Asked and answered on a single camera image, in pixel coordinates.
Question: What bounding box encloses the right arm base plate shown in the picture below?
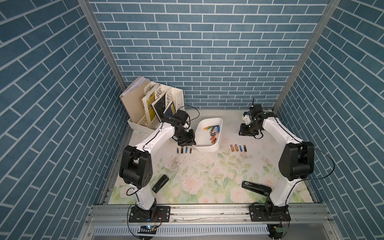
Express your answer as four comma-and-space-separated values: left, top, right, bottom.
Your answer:
249, 205, 291, 222

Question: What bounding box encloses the black stapler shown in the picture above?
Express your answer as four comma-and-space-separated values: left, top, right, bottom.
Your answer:
152, 175, 169, 194
242, 181, 272, 196

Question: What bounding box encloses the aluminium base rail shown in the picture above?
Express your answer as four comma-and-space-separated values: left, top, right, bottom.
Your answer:
79, 203, 342, 240

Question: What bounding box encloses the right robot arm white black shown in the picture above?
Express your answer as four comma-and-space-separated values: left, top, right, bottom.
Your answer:
239, 104, 314, 212

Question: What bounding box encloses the white plastic storage box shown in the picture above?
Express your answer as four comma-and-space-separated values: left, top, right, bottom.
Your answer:
194, 118, 223, 153

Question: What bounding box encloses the yellow cover book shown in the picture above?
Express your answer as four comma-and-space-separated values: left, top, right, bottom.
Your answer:
142, 82, 160, 125

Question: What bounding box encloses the black cover book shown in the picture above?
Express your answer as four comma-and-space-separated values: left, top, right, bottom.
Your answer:
151, 92, 166, 121

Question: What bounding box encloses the white perforated file organizer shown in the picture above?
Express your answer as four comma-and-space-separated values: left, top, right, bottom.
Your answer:
120, 77, 185, 133

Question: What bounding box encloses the white vented cable duct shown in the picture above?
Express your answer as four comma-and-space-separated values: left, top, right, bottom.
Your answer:
93, 224, 270, 237

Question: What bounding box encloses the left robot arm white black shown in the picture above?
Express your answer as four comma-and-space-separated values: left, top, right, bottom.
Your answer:
119, 110, 196, 211

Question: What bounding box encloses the dark blue book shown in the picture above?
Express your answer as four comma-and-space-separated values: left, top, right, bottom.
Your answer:
164, 102, 177, 117

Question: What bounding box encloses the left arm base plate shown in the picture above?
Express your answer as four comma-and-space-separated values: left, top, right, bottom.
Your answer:
128, 206, 171, 223

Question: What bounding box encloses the black stapler left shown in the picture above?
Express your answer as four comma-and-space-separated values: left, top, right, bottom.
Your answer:
152, 175, 169, 194

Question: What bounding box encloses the black stapler right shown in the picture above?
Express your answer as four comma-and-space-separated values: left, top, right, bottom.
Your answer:
242, 181, 272, 196

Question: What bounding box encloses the beige paper folder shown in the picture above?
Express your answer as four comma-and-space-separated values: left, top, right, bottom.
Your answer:
120, 77, 150, 123

